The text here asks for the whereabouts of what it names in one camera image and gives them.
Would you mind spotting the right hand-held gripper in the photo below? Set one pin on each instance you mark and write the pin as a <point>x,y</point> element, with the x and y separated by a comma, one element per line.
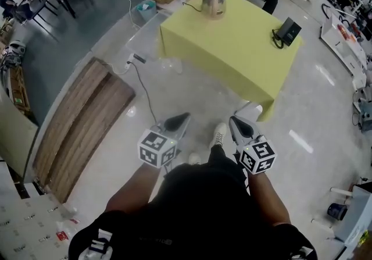
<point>258,157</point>

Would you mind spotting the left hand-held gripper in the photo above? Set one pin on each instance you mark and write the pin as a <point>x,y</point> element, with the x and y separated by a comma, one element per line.
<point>157,148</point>

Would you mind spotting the person's right forearm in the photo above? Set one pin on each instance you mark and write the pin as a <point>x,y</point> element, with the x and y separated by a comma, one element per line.
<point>267,200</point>

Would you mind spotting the person's left forearm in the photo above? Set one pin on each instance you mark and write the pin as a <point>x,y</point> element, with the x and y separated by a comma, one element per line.
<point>133,192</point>

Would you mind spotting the person's white right shoe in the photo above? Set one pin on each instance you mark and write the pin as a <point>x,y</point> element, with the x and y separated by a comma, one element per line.
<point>218,135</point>

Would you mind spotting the person's white shoe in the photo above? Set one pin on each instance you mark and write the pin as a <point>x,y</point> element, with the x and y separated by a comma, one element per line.
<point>218,135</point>
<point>194,158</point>

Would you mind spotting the person's white left shoe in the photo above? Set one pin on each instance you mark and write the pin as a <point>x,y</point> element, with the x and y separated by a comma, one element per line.
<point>194,158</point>

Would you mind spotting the person's black trousers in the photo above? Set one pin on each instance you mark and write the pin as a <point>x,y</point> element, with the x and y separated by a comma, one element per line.
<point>216,155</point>

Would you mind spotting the white power strip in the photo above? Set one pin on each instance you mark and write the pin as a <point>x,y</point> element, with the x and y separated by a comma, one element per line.
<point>130,62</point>

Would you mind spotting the yellow-green tablecloth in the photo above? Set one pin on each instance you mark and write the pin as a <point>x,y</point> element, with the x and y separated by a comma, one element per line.
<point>232,49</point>

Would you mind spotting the person's black shirt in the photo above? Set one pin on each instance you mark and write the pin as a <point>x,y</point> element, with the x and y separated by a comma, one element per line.
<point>197,209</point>

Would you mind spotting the clear plastic storage box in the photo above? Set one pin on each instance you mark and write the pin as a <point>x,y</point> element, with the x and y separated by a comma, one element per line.
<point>145,37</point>

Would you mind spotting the wooden floor board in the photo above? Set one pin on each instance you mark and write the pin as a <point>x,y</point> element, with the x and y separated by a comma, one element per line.
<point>84,125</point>

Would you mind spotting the black desk telephone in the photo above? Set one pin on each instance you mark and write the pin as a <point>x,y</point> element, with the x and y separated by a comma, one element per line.
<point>289,32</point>

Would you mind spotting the light blue waste bin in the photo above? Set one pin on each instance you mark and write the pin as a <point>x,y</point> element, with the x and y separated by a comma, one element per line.
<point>146,11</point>

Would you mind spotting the black mesh waste basket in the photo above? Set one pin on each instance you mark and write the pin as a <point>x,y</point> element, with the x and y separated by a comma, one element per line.
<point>337,211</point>

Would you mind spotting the grey standing machine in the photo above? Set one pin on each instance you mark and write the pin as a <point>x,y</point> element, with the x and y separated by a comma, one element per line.
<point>366,119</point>

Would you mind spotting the white low cabinet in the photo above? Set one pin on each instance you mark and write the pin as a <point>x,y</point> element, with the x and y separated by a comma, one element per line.
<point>346,49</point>

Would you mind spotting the red box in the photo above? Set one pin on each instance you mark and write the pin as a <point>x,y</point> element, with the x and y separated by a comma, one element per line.
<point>344,33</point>

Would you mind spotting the light grey table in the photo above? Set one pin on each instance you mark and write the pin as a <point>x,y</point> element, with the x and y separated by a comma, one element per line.
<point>357,218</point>

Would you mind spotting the clear plastic bag red label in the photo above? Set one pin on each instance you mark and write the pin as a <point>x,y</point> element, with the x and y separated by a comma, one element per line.
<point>64,229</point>

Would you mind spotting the wooden pallets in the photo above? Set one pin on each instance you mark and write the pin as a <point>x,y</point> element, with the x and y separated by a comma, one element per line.
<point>19,90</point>

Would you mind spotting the white black helmet device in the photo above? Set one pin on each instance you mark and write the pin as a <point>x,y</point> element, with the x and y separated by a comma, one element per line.
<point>16,48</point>

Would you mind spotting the white locker cabinet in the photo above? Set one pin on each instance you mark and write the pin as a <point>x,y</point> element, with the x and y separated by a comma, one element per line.
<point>23,224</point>

